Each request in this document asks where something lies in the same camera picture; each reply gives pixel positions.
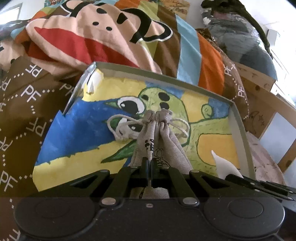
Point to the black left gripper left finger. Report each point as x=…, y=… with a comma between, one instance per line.
x=102, y=184

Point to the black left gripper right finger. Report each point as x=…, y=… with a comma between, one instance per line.
x=169, y=183

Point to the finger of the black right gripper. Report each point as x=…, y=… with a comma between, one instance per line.
x=271, y=188

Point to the beige linen drawstring pouch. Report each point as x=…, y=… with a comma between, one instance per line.
x=157, y=136

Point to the white cloth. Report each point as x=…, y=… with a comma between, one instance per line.
x=224, y=167

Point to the painted cardboard box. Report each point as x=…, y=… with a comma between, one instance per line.
x=100, y=125

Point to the brown PF monkey duvet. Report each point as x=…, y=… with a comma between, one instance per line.
x=44, y=57

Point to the grey vacuum storage bag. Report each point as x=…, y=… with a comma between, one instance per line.
x=240, y=41

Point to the dark green garment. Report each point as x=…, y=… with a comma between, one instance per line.
x=235, y=6

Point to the wooden bed frame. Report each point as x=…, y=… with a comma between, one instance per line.
x=271, y=118

